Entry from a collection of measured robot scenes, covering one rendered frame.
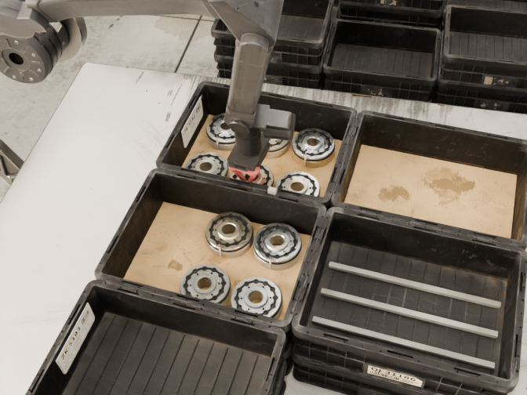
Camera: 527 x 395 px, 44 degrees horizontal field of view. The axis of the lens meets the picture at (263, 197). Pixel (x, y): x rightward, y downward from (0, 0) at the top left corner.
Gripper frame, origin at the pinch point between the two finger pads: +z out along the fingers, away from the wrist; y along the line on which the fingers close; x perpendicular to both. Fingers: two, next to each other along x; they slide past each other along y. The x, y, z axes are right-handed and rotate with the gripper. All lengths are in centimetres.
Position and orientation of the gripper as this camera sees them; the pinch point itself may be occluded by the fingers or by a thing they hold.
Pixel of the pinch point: (251, 174)
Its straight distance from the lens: 150.0
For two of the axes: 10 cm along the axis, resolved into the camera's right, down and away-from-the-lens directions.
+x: -9.3, -2.6, 2.5
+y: 3.6, -7.4, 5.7
